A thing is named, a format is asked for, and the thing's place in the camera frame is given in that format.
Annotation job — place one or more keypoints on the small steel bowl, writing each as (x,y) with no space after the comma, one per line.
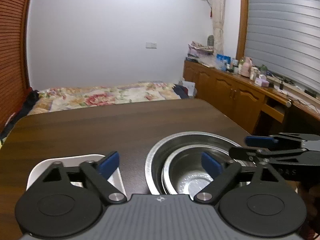
(186,174)

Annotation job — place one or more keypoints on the blue box on sideboard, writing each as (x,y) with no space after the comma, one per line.
(223,58)

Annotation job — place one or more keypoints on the folded fabric pile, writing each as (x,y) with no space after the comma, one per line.
(198,50)

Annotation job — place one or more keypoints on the window roller blind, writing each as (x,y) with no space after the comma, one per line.
(284,36)

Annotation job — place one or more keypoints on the wall light switch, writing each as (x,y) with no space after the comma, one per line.
(150,45)

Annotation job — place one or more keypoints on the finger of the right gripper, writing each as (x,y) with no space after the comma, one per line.
(256,155)
(258,141)

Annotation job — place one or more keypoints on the floral tray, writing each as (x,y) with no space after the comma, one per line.
(115,179)

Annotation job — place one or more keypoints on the white cardboard box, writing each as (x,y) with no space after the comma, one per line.
(190,86)

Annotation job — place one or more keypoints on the wooden louvered wardrobe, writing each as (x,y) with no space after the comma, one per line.
(14,72)

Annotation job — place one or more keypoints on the dark clothing on bed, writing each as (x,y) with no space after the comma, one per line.
(27,106)

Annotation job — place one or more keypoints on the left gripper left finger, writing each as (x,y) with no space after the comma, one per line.
(97,173)

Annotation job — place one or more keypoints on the beige curtain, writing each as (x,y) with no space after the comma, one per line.
(218,18)

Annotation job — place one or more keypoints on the pink thermos jug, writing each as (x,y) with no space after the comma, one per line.
(246,67)

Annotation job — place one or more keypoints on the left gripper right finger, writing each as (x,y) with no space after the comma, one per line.
(223,179)

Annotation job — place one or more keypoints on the pink tissue box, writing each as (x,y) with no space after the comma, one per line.
(261,82)

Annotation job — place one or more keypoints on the wooden sideboard cabinet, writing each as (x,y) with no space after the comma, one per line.
(259,111)

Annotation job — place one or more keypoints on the large steel colander bowl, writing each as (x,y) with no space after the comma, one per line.
(161,150)

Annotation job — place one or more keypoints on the medium steel bowl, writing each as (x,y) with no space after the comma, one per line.
(219,154)

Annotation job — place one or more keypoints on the floral bed blanket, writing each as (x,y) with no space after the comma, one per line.
(68,98)

